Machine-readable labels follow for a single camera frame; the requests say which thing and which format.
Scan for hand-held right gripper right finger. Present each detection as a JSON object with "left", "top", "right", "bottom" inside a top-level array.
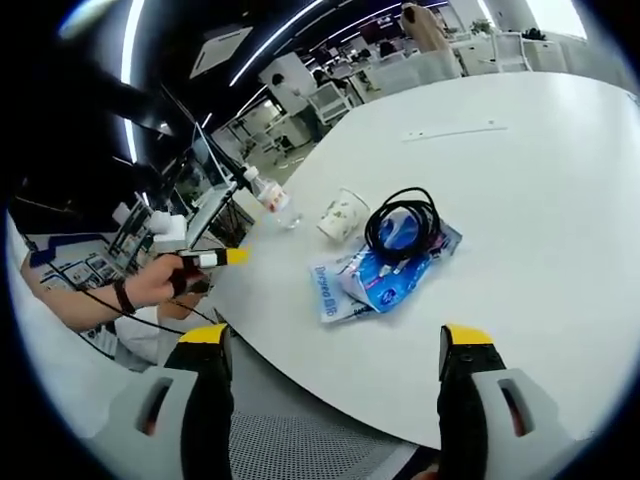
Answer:
[{"left": 437, "top": 323, "right": 587, "bottom": 480}]

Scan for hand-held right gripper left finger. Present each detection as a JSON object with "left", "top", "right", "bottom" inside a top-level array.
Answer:
[{"left": 94, "top": 323, "right": 236, "bottom": 480}]

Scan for clear plastic water bottle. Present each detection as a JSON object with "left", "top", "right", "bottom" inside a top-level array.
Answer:
[{"left": 242, "top": 167, "right": 305, "bottom": 230}]

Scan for large pale blue packet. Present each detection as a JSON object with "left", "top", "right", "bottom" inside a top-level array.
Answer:
[{"left": 308, "top": 219, "right": 464, "bottom": 326}]

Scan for white paper cup leaf print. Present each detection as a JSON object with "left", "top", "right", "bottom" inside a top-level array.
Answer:
[{"left": 316, "top": 187, "right": 371, "bottom": 242}]

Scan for small dark blue packet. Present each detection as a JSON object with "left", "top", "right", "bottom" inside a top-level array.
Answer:
[{"left": 344, "top": 249, "right": 434, "bottom": 315}]

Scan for person's left hand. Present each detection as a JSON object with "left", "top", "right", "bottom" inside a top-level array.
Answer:
[{"left": 130, "top": 253, "right": 212, "bottom": 307}]

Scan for person's right hand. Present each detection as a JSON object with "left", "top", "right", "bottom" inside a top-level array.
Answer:
[{"left": 417, "top": 452, "right": 442, "bottom": 480}]

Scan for silver laptop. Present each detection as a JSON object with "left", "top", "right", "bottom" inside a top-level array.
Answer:
[{"left": 183, "top": 122, "right": 240, "bottom": 251}]

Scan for black wristband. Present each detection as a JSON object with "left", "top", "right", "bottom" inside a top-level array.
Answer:
[{"left": 113, "top": 277, "right": 138, "bottom": 316}]

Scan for person's white shirt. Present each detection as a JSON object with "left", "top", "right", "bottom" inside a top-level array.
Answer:
[{"left": 4, "top": 209, "right": 174, "bottom": 444}]

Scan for ceiling air vent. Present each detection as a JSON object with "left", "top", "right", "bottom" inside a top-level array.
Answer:
[{"left": 189, "top": 25, "right": 254, "bottom": 80}]

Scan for white round table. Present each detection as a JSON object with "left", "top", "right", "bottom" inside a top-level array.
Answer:
[{"left": 207, "top": 71, "right": 640, "bottom": 449}]

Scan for white desk partition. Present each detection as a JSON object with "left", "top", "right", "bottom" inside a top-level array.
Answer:
[{"left": 364, "top": 52, "right": 464, "bottom": 96}]

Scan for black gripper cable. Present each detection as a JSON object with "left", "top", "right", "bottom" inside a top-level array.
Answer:
[{"left": 79, "top": 288, "right": 222, "bottom": 337}]

